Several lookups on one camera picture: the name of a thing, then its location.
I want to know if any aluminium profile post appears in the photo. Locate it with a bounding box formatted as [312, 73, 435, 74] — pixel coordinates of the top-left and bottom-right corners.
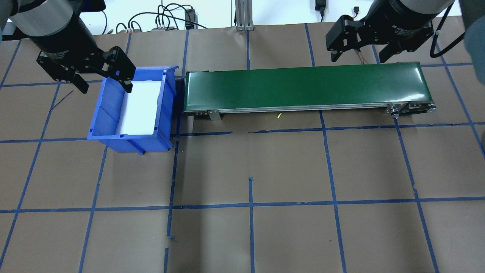
[234, 0, 253, 31]

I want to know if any black cables and adapter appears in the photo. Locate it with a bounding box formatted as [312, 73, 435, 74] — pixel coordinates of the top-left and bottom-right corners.
[116, 3, 209, 35]

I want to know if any white foam liner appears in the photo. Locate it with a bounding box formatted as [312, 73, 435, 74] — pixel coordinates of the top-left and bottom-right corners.
[115, 79, 164, 138]

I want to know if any small electronics board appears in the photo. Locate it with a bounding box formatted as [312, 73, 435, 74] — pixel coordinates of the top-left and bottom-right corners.
[151, 21, 179, 31]

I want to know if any green conveyor belt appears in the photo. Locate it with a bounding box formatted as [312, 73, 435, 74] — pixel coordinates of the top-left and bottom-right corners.
[183, 61, 437, 122]

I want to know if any blue plastic bin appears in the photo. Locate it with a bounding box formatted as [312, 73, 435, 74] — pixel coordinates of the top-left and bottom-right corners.
[87, 65, 180, 155]

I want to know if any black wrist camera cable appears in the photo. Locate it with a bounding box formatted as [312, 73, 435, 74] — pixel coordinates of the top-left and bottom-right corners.
[430, 4, 466, 58]

